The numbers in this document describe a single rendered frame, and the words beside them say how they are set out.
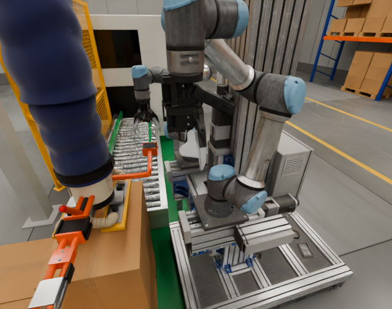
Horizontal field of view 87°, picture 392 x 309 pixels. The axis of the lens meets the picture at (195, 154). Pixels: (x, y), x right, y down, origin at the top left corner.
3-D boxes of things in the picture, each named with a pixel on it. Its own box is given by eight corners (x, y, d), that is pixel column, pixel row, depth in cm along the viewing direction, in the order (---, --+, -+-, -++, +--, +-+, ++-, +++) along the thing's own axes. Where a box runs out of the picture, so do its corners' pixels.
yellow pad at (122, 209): (113, 183, 117) (111, 176, 115) (132, 181, 119) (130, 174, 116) (100, 233, 89) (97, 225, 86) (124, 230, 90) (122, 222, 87)
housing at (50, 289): (45, 288, 60) (38, 280, 58) (70, 284, 61) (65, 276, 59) (32, 316, 54) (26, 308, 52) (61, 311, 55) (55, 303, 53)
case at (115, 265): (93, 230, 151) (76, 188, 130) (149, 222, 157) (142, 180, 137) (66, 331, 100) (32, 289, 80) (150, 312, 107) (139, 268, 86)
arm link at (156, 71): (172, 82, 112) (159, 86, 104) (155, 80, 117) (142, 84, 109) (170, 66, 108) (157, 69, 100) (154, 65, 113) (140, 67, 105)
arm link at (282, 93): (235, 195, 98) (275, 75, 80) (262, 214, 88) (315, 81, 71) (218, 202, 89) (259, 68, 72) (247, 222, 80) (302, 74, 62)
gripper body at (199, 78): (163, 123, 51) (159, 71, 45) (197, 119, 53) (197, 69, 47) (168, 136, 45) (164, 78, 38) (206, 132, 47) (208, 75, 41)
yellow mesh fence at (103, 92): (114, 144, 378) (81, 2, 270) (119, 144, 380) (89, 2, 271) (102, 185, 280) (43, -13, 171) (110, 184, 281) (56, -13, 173)
